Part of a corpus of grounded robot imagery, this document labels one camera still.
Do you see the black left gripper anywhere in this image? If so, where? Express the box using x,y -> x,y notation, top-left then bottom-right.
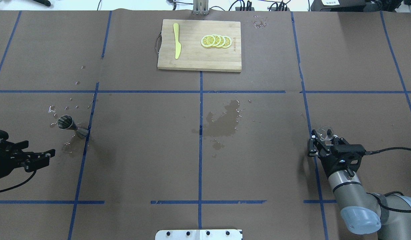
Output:
0,130 -> 55,179

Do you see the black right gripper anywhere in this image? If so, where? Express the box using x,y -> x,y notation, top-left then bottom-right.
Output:
307,129 -> 349,177

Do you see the steel jigger measuring cup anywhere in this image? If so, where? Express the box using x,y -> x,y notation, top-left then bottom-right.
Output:
57,115 -> 89,138

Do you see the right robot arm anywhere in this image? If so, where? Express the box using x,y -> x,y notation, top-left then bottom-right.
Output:
307,127 -> 411,240

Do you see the lemon slice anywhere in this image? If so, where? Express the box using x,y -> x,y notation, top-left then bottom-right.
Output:
216,35 -> 226,48
212,34 -> 223,47
201,35 -> 216,48
222,36 -> 232,49

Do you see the bamboo cutting board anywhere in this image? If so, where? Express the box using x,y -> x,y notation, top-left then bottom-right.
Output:
157,19 -> 242,72

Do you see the yellow plastic knife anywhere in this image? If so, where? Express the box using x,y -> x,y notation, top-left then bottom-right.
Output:
173,23 -> 182,59

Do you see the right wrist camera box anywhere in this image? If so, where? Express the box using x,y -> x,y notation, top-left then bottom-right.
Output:
330,144 -> 366,167

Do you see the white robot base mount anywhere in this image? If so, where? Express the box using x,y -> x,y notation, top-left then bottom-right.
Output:
155,229 -> 243,240

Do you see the aluminium frame post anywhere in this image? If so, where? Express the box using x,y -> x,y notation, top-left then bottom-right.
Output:
193,0 -> 209,15

